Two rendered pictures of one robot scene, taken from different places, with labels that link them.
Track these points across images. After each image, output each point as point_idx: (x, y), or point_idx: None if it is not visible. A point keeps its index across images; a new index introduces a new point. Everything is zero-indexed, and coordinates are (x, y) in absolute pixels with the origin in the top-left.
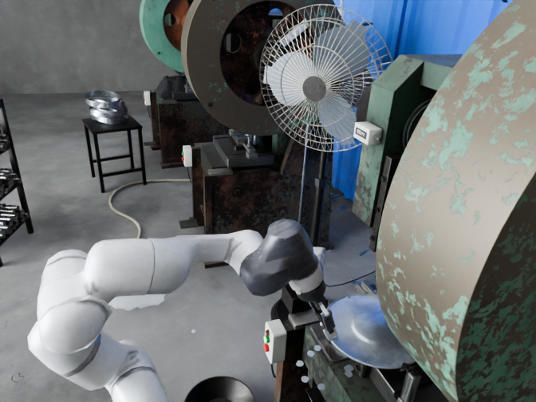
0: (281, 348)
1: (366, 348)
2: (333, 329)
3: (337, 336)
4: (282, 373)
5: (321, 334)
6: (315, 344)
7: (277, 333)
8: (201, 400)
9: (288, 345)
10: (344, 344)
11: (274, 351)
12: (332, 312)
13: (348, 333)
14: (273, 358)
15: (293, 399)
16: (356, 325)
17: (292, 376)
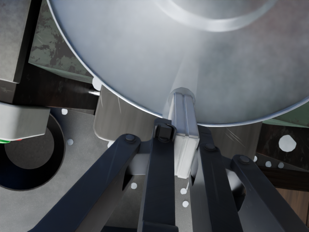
0: (34, 118)
1: (268, 42)
2: (211, 137)
3: (184, 89)
4: (58, 106)
5: (146, 127)
6: (85, 76)
7: (8, 129)
8: (0, 156)
9: (34, 97)
10: (220, 90)
11: (33, 131)
12: (82, 26)
13: (191, 49)
14: (41, 130)
15: (81, 88)
16: (184, 0)
17: (66, 89)
